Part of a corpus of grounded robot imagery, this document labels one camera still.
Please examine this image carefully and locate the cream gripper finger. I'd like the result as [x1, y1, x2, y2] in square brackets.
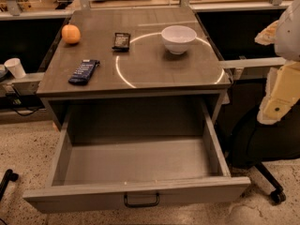
[254, 21, 278, 45]
[257, 61, 300, 125]

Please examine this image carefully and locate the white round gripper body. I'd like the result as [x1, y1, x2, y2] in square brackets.
[275, 0, 300, 62]

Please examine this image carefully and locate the blue rxbar blueberry bar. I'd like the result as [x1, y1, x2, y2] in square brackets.
[68, 59, 100, 85]

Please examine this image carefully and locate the black robot base with wheel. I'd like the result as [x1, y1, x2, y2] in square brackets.
[227, 78, 300, 205]

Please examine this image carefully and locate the open grey top drawer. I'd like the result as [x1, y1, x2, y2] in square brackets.
[23, 97, 250, 213]

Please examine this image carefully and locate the white ceramic bowl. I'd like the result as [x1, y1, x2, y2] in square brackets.
[161, 25, 197, 54]

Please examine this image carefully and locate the black snack bar packet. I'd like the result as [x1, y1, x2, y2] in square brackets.
[112, 33, 130, 52]

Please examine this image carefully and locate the orange fruit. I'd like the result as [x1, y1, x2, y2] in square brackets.
[62, 24, 81, 44]

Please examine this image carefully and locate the white paper cup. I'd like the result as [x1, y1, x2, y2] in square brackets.
[5, 58, 26, 79]

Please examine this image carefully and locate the black caster leg left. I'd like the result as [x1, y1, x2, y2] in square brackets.
[0, 169, 19, 201]

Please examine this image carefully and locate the black drawer handle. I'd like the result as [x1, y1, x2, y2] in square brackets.
[124, 193, 160, 208]

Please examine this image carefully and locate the black power strip with cable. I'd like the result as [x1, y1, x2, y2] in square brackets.
[1, 84, 44, 116]

